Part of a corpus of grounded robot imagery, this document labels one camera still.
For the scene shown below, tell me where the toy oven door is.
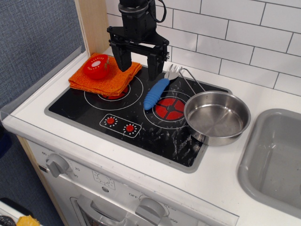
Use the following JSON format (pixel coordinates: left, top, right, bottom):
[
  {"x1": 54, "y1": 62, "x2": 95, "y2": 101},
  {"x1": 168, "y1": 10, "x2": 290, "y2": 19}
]
[{"x1": 70, "y1": 194, "x2": 203, "y2": 226}]

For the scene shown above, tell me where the light wooden side panel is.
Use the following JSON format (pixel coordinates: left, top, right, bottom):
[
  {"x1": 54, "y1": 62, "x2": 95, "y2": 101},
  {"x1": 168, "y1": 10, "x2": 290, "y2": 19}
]
[{"x1": 74, "y1": 0, "x2": 110, "y2": 56}]

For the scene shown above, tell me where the yellow object at corner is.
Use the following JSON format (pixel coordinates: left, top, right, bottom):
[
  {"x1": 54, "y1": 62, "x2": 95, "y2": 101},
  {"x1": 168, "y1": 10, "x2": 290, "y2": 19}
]
[{"x1": 16, "y1": 215, "x2": 40, "y2": 226}]

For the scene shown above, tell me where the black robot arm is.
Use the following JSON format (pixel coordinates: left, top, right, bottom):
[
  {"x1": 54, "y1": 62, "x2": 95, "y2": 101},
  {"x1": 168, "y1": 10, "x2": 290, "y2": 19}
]
[{"x1": 107, "y1": 0, "x2": 169, "y2": 81}]

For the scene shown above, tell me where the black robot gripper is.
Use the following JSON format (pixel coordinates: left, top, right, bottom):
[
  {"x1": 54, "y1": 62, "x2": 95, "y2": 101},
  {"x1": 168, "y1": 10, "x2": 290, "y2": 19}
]
[{"x1": 107, "y1": 9, "x2": 169, "y2": 81}]

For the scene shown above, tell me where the grey left oven knob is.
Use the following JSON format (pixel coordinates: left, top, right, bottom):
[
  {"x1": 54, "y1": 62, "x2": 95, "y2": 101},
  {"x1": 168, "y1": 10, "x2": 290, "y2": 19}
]
[{"x1": 46, "y1": 153, "x2": 69, "y2": 178}]

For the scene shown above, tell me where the blue handled metal fork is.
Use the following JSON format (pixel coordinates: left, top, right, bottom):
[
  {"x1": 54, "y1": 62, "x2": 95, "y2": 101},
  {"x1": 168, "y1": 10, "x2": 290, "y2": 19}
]
[{"x1": 143, "y1": 64, "x2": 182, "y2": 110}]

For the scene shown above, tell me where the grey right oven knob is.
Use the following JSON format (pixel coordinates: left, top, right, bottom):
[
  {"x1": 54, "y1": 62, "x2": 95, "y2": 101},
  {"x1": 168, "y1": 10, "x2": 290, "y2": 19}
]
[{"x1": 135, "y1": 198, "x2": 167, "y2": 226}]

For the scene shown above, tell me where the stainless steel pan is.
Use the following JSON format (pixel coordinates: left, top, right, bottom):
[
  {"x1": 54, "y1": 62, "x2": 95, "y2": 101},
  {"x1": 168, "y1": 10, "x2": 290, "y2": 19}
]
[{"x1": 178, "y1": 68, "x2": 251, "y2": 147}]

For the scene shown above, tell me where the red toy tomato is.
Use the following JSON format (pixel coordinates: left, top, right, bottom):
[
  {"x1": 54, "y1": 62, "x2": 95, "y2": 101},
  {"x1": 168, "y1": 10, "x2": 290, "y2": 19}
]
[{"x1": 83, "y1": 54, "x2": 110, "y2": 80}]

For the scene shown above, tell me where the black toy stovetop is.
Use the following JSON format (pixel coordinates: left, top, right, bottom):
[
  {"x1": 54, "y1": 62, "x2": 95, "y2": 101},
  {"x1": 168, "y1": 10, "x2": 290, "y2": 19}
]
[{"x1": 44, "y1": 61, "x2": 233, "y2": 174}]

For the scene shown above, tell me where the grey oven knob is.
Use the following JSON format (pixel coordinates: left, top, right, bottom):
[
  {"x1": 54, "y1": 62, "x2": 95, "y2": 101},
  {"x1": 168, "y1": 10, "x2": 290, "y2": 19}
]
[
  {"x1": 135, "y1": 198, "x2": 167, "y2": 226},
  {"x1": 46, "y1": 153, "x2": 69, "y2": 178}
]

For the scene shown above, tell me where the grey toy sink basin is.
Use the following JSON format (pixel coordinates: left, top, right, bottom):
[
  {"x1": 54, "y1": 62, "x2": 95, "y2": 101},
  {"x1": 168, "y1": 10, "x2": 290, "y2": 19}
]
[{"x1": 238, "y1": 109, "x2": 301, "y2": 218}]

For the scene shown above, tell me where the orange folded cloth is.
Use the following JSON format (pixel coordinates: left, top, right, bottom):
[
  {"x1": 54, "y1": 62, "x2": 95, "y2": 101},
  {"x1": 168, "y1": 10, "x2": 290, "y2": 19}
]
[{"x1": 69, "y1": 53, "x2": 142, "y2": 96}]

